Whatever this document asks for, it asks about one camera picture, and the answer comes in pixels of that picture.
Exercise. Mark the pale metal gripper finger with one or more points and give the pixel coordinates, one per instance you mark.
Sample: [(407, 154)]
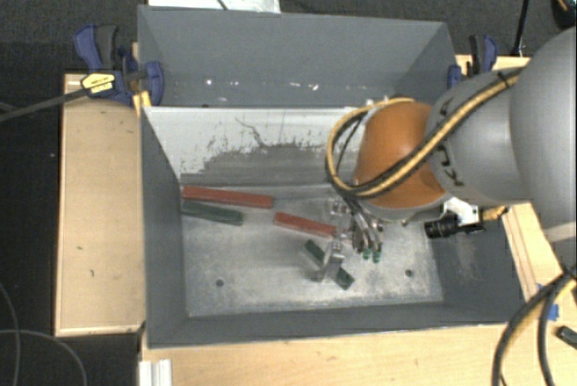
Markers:
[(338, 262), (319, 273)]

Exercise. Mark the dark green block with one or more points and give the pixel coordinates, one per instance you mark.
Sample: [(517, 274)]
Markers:
[(314, 250), (212, 214)]

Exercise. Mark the short red-brown flat block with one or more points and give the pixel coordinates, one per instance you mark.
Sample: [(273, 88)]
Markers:
[(304, 224)]

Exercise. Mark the long red-brown flat block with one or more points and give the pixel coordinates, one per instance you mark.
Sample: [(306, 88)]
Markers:
[(225, 196)]

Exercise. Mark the grey metal bin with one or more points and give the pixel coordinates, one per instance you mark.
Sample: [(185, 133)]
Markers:
[(270, 59)]

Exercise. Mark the pale wood board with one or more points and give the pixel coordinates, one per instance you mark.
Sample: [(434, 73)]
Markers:
[(101, 204)]

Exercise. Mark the black cylinder on white bracket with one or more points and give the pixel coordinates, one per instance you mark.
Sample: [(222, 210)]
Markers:
[(444, 227)]

